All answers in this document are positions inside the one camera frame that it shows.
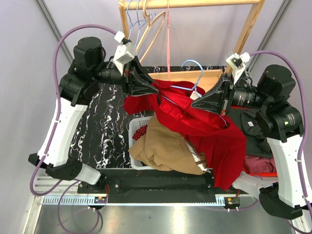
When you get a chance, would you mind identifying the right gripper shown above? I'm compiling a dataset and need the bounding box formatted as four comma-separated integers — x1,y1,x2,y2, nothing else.
191,72,271,116

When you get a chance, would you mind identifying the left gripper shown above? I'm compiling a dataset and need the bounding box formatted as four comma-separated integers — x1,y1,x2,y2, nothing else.
91,55,160,97

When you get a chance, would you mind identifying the blue hanger of red dress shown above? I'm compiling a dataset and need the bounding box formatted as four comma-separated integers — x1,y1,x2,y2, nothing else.
159,59,229,127

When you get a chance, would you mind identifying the beige wooden hanger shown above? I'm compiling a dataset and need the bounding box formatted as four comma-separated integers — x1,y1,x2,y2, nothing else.
135,0,167,63

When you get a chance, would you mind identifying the red dress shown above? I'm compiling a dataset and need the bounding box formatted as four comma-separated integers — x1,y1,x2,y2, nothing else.
123,80,247,190

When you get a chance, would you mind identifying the red polka dot garment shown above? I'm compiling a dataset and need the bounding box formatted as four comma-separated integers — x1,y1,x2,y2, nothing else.
132,125,148,141

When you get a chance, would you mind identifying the pink wire hanger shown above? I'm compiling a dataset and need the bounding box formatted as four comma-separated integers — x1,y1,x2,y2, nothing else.
166,0,171,81

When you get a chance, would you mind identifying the blue hanger of lemon skirt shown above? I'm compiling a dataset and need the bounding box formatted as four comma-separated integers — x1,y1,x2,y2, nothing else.
126,0,147,47

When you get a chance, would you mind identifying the tan and white garment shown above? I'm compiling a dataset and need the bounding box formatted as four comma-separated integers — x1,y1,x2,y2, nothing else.
128,116,211,175

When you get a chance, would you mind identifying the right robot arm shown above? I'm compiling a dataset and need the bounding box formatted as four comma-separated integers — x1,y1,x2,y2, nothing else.
191,64,312,220

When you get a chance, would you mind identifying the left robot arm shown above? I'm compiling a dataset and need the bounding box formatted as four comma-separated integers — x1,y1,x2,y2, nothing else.
28,37,158,193

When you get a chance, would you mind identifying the wooden clothes rack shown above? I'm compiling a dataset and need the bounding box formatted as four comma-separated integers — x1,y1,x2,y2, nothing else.
118,0,266,85

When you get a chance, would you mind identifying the white plastic laundry basket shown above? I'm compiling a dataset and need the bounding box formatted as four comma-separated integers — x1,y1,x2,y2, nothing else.
128,117,153,170

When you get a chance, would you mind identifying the dark striped shirt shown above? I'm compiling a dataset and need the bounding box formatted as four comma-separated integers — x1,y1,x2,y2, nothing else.
228,108,273,159

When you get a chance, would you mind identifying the black marble mat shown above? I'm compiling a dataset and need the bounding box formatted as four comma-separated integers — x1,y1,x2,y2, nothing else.
56,65,226,169

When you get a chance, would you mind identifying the red plastic bin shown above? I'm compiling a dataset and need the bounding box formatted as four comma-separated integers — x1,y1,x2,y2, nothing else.
230,104,278,177

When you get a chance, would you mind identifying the pink garment in bin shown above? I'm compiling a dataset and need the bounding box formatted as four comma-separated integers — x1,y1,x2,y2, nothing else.
244,156,276,174

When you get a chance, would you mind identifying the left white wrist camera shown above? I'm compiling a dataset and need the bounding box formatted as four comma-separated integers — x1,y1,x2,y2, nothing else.
113,41,136,75

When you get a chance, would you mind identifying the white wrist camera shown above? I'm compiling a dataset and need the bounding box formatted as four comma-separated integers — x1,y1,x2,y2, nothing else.
113,41,136,75
225,52,251,84

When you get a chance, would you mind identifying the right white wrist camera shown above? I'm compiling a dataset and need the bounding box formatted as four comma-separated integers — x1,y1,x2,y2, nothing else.
225,52,251,84

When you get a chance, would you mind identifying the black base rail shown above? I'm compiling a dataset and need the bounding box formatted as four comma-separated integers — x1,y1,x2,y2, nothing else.
78,168,246,206

